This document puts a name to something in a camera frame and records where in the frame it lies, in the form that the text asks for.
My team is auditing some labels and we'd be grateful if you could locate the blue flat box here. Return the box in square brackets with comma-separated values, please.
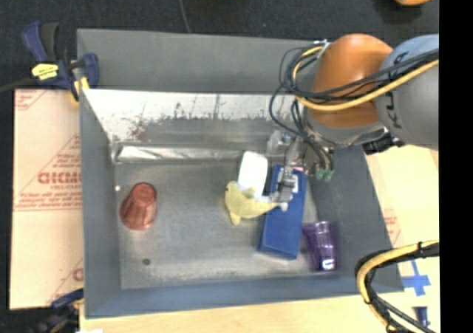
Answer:
[257, 164, 308, 261]

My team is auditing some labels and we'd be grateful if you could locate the purple plastic cup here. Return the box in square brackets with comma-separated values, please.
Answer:
[302, 220, 338, 272]

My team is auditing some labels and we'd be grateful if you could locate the black cylinder on white bracket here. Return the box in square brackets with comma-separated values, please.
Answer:
[361, 134, 406, 156]

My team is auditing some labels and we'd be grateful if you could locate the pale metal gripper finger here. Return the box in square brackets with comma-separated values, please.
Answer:
[271, 175, 289, 212]
[286, 171, 299, 202]

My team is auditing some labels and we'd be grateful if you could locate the yellow toy dolphin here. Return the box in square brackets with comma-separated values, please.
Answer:
[224, 180, 284, 227]

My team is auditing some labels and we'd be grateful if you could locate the grey metal bin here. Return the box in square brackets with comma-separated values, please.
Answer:
[75, 27, 404, 320]

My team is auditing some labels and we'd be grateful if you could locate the white plastic cup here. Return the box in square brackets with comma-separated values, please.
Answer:
[237, 151, 270, 200]

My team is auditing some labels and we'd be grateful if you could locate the red plastic cup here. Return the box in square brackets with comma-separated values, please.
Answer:
[118, 182, 159, 231]

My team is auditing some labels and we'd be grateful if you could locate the brown cardboard board red print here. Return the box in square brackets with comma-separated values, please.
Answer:
[7, 86, 440, 311]

